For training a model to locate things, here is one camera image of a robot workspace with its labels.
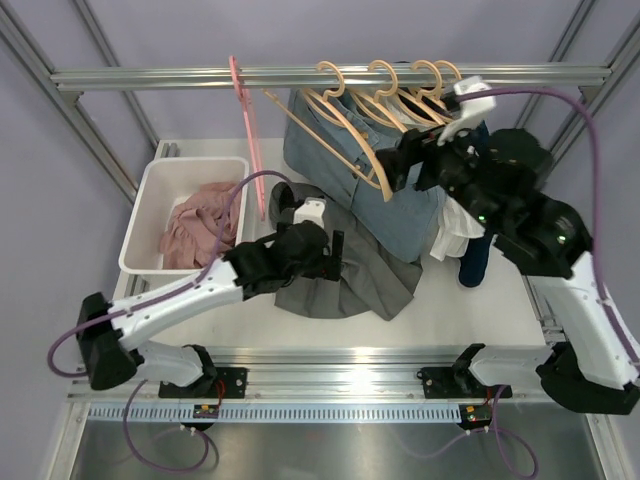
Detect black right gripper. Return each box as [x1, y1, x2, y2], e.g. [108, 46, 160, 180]
[376, 113, 504, 232]

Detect grey pleated skirt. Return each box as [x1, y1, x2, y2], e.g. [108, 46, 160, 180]
[269, 181, 423, 321]

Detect light blue denim skirt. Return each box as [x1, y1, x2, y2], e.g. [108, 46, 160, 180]
[283, 90, 445, 262]

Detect pink ruffled skirt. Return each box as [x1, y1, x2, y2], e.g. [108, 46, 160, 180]
[159, 182, 241, 270]

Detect pink plastic hanger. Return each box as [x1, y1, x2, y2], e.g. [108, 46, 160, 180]
[228, 55, 266, 221]

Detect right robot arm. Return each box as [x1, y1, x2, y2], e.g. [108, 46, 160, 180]
[376, 129, 639, 415]

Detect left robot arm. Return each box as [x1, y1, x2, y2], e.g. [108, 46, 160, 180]
[76, 221, 344, 398]

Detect white pleated skirt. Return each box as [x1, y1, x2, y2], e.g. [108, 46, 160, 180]
[381, 93, 484, 261]

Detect dark navy skirt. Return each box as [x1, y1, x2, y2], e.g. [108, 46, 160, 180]
[457, 119, 491, 289]

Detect white plastic basket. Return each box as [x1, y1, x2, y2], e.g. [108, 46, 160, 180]
[119, 156, 250, 284]

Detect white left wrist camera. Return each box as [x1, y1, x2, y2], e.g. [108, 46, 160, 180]
[293, 197, 326, 230]

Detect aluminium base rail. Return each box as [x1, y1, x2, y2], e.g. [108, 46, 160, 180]
[67, 347, 556, 401]

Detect aluminium frame strut right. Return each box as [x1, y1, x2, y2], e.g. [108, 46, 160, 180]
[499, 0, 640, 211]

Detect aluminium frame strut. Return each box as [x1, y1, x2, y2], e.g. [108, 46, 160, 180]
[499, 0, 640, 211]
[1, 1, 159, 198]

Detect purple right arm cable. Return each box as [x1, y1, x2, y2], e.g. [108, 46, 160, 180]
[459, 85, 640, 366]

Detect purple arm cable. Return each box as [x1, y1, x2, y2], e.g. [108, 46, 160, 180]
[459, 85, 640, 366]
[47, 169, 301, 376]

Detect white slotted cable duct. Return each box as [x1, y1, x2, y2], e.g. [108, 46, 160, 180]
[89, 402, 461, 424]

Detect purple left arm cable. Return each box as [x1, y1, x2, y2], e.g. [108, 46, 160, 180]
[47, 169, 301, 376]

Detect aluminium hanging rail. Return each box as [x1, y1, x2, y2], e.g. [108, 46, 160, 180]
[56, 62, 612, 91]

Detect aluminium frame strut left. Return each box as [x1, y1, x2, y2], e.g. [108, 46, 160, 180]
[1, 1, 159, 198]

